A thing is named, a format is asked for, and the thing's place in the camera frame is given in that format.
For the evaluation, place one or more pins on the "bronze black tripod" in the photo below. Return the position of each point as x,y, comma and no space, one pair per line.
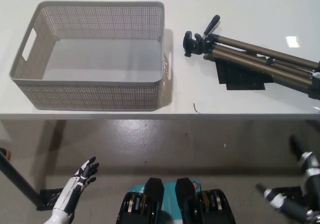
240,57

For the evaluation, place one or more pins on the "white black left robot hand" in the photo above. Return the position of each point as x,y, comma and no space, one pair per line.
75,184

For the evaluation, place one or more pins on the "orange brown round object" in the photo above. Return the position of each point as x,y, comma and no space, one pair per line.
7,153

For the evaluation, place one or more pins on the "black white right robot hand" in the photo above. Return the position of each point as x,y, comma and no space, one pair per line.
287,204

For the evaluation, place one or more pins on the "black table leg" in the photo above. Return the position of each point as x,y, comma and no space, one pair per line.
17,176

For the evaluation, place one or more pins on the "small dark thread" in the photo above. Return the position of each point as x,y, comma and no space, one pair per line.
195,108

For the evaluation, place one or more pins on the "grey perforated rectangular basket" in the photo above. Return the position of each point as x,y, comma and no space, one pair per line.
95,94

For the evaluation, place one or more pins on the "black tape patch on table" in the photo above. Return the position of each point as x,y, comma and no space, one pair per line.
237,80

